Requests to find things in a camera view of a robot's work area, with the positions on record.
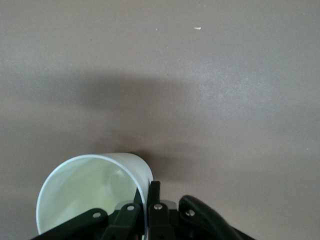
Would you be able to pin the small white scrap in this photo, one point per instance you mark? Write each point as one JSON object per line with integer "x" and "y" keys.
{"x": 197, "y": 28}

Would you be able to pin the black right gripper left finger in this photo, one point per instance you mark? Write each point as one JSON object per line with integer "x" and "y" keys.
{"x": 125, "y": 220}

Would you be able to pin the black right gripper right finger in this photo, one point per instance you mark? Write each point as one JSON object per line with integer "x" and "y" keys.
{"x": 160, "y": 222}

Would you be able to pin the white plastic cup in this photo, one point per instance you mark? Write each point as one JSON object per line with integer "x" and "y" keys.
{"x": 82, "y": 180}

